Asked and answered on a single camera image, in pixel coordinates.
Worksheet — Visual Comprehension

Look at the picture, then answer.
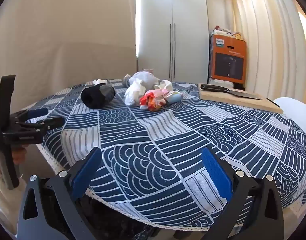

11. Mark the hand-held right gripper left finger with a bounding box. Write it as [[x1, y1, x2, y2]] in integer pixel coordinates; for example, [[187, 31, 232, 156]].
[[17, 146, 103, 240]]

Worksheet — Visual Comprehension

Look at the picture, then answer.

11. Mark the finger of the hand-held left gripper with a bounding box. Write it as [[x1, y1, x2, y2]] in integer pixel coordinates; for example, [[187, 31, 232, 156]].
[[18, 117, 66, 137], [11, 108, 49, 124]]

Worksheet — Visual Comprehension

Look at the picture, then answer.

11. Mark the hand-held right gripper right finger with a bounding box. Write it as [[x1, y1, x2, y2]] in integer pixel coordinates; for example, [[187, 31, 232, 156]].
[[200, 147, 285, 240]]

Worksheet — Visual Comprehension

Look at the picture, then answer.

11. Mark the black sock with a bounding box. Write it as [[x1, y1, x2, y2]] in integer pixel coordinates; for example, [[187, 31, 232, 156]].
[[81, 84, 116, 109]]

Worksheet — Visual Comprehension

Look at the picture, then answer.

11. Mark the white grey sock bundle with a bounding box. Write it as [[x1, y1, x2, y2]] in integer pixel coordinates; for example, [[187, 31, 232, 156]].
[[124, 71, 160, 106]]

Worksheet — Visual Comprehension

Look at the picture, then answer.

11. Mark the red orange patterned sock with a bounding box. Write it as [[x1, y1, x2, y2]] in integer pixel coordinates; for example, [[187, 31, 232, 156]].
[[139, 89, 169, 112]]

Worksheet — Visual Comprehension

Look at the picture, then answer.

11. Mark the person's left hand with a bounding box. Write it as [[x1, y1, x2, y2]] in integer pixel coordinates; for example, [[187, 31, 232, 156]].
[[12, 145, 27, 165]]

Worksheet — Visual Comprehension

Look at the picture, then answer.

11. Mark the blue white patterned tablecloth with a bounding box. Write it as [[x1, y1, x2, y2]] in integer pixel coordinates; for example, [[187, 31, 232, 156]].
[[19, 80, 306, 230]]

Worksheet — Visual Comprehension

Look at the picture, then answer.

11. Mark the wooden cutting board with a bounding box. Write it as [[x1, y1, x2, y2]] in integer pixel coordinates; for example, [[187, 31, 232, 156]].
[[198, 83, 284, 114]]

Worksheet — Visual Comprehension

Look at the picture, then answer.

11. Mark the white box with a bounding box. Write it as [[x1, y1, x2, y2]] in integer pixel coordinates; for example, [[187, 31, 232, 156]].
[[208, 77, 246, 91]]

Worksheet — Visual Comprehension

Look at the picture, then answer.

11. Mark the white chair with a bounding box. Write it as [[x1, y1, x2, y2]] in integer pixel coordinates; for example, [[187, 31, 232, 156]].
[[272, 97, 306, 146]]

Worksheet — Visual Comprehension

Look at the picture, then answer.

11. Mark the cream crumpled cloth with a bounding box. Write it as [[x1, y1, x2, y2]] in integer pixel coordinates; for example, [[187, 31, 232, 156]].
[[158, 79, 173, 92]]

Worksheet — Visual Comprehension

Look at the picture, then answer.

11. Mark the orange cardboard box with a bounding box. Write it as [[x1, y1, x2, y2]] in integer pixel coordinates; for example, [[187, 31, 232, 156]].
[[209, 34, 247, 84]]

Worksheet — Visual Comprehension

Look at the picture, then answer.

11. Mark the cream curtain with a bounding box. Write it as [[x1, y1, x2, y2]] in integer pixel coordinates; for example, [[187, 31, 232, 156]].
[[227, 0, 306, 112]]

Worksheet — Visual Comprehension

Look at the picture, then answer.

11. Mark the pile of packets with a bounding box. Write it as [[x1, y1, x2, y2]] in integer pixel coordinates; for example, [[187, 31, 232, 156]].
[[212, 25, 245, 41]]

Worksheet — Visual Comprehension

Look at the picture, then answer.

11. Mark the white wardrobe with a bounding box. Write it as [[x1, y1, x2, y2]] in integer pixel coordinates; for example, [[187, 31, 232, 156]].
[[136, 0, 210, 83]]

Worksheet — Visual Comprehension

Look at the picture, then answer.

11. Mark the black handled cleaver knife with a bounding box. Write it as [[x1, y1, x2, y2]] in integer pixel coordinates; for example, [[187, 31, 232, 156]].
[[200, 84, 264, 101]]

